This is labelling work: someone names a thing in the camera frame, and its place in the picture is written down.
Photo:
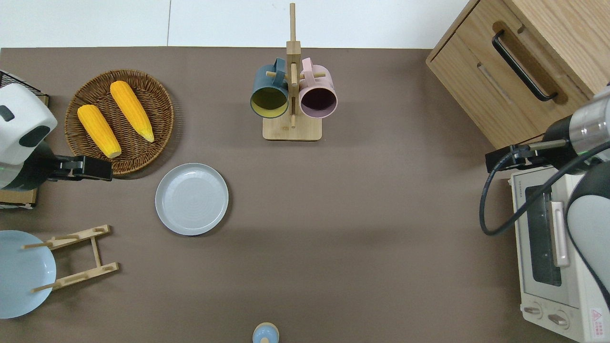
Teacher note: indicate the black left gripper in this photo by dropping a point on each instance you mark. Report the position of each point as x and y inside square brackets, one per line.
[38, 164]

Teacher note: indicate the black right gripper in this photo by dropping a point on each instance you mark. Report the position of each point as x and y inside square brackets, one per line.
[562, 143]

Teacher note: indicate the gray round plate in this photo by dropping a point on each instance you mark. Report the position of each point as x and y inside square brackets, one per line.
[191, 199]

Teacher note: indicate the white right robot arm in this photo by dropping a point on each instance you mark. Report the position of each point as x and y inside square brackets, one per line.
[591, 219]

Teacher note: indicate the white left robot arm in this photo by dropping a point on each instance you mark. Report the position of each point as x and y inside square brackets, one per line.
[19, 109]

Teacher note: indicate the wooden plate rack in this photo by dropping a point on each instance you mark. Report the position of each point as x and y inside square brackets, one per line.
[96, 252]

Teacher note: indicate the light blue plate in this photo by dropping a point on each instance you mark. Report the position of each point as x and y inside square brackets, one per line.
[24, 276]

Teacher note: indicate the short yellow corn cob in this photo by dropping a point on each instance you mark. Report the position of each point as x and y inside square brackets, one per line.
[99, 131]

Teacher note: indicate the long yellow corn cob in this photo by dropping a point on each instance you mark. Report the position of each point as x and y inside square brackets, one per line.
[131, 109]

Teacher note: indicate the wooden drawer cabinet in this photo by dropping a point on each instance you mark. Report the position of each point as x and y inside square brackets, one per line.
[476, 85]

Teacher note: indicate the brown wicker basket tray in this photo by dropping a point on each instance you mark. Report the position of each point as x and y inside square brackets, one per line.
[157, 109]

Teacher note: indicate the white toaster oven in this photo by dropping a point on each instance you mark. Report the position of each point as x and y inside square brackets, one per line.
[572, 309]

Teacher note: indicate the pink mug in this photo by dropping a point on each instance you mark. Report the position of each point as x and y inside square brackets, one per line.
[325, 86]

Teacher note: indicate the dark blue mug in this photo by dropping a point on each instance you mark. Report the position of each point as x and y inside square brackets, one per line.
[264, 81]

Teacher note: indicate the wooden mug tree stand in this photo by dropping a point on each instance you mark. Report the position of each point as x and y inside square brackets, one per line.
[292, 131]

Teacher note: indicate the blue service bell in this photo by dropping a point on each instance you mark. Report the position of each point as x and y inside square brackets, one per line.
[265, 333]

